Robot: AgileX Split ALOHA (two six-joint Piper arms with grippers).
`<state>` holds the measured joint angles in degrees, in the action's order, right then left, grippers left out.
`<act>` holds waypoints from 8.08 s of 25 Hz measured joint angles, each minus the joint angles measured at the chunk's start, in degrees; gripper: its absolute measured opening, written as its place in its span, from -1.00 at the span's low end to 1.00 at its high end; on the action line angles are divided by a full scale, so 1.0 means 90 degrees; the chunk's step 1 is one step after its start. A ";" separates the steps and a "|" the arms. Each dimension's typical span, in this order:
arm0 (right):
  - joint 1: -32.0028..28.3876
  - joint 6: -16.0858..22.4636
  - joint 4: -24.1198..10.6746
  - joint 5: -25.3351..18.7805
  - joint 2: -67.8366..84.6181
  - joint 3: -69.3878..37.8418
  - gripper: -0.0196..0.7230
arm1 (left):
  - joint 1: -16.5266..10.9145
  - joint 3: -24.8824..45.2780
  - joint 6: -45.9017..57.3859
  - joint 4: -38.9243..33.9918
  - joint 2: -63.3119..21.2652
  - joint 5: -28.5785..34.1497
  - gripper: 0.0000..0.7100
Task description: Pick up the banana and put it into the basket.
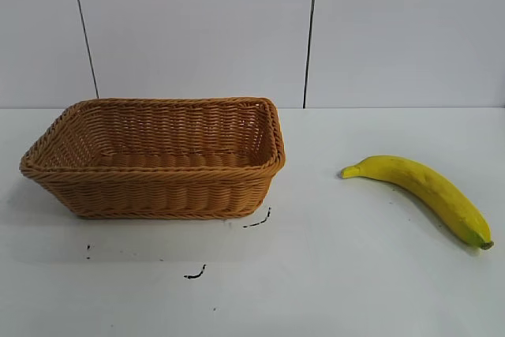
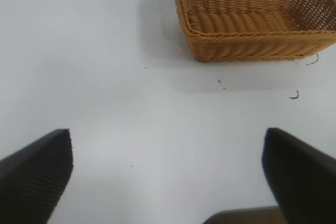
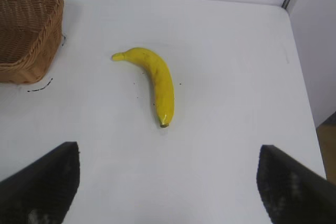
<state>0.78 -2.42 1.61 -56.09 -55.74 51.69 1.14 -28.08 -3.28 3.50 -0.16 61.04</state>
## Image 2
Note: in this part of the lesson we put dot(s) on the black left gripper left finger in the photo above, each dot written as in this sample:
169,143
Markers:
34,171

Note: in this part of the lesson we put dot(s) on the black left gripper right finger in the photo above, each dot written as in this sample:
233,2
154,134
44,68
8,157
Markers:
302,174

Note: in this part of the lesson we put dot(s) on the brown wicker basket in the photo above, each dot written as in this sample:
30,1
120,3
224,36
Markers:
252,22

